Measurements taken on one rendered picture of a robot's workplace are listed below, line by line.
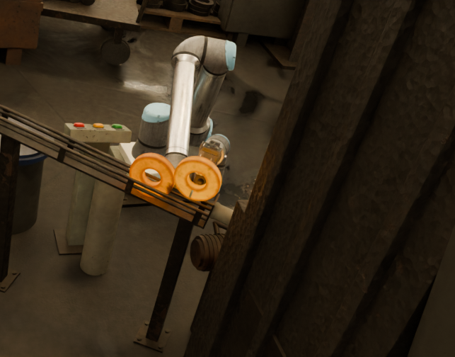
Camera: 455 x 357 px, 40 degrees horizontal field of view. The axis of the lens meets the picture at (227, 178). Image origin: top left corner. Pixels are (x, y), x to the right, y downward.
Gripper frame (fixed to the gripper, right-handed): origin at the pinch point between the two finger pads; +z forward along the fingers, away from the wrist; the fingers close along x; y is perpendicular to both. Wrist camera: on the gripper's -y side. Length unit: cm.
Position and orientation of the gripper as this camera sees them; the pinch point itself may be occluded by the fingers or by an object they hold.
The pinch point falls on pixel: (199, 173)
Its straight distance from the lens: 204.3
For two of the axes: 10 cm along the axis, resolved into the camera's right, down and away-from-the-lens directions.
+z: -1.4, 2.6, -9.6
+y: 3.2, -9.0, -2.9
